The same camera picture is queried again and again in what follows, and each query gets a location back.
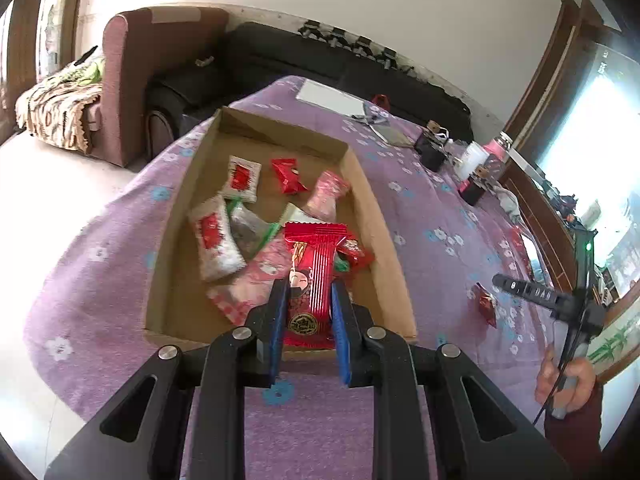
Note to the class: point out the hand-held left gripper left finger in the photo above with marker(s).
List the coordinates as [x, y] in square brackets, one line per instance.
[278, 335]

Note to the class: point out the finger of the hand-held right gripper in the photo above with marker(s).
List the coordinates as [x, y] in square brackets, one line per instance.
[525, 291]

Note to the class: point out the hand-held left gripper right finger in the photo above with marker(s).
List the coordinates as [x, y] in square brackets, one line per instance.
[341, 335]

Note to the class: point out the large red snack packet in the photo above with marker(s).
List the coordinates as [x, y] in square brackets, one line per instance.
[312, 270]

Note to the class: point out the clear green snack packet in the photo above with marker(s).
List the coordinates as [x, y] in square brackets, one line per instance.
[245, 230]

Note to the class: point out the cardboard box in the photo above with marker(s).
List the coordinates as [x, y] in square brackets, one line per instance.
[172, 280]

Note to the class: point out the person's right forearm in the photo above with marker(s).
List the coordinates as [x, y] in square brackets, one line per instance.
[575, 435]

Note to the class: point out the person's right hand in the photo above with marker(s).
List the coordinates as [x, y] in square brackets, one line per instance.
[582, 380]

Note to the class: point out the small red candy packet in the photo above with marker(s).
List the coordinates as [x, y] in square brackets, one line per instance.
[486, 305]
[356, 253]

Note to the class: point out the large pink printed snack packet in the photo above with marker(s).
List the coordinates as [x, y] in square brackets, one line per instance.
[250, 285]

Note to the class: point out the wooden bed board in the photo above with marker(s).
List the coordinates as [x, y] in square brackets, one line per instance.
[542, 215]

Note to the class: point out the purple floral bed sheet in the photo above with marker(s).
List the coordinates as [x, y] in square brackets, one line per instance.
[440, 260]

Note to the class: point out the long white red-label snack packet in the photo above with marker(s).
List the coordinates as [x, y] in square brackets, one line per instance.
[215, 242]

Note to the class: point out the black box with red base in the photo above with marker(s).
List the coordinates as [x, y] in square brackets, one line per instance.
[472, 191]

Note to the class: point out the plain white snack packet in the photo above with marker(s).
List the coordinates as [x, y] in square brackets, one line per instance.
[297, 213]

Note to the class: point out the white cup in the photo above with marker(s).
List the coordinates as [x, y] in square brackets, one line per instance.
[474, 160]

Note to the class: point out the pink bottle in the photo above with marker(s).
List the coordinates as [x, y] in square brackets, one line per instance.
[497, 152]

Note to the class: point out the pink speckled snack packet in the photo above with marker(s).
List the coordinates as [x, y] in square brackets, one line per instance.
[327, 194]

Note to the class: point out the small red snack packet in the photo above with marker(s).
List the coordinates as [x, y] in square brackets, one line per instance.
[287, 176]

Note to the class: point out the small white red-label snack packet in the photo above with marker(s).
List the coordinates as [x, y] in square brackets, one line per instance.
[242, 179]

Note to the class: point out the grey flat card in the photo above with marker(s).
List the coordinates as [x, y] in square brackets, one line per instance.
[393, 134]

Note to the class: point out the small red bag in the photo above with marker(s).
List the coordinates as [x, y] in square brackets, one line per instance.
[380, 101]

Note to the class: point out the white paper sheet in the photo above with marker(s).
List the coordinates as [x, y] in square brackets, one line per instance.
[332, 97]

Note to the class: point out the black sofa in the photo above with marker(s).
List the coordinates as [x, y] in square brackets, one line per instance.
[280, 55]

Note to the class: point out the black white patterned cloth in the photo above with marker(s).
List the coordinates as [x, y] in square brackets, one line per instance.
[350, 42]

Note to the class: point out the brown armchair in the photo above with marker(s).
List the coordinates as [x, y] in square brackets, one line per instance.
[130, 75]

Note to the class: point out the patterned beige blanket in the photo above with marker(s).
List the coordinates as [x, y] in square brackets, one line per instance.
[55, 105]

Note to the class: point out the wooden framed window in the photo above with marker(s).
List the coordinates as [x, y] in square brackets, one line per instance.
[55, 10]

